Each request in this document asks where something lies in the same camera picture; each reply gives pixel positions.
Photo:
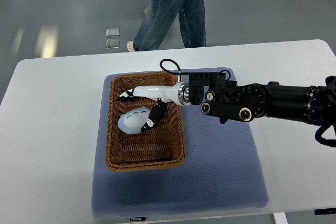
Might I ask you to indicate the white table leg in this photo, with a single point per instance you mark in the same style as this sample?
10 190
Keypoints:
280 218

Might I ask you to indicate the brown wicker basket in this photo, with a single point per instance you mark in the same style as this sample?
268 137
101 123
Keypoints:
143 133

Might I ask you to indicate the metal floor plate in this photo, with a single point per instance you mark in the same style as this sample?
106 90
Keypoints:
112 32
112 43

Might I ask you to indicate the light blue plush toy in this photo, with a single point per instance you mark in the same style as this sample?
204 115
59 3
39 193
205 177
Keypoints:
132 122

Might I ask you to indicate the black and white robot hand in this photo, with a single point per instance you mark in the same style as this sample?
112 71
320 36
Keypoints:
162 95

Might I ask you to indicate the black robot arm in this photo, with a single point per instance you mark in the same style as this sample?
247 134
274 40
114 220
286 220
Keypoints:
221 97

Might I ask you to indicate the blue padded mat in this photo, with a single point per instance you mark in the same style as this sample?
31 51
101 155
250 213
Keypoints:
186 163

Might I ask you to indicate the person in blue jeans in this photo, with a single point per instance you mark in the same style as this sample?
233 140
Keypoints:
161 15

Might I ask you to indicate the upper metal floor plate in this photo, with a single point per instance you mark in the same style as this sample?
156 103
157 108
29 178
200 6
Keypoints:
112 32

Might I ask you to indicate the lower metal floor plate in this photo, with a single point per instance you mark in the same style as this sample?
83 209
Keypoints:
112 43

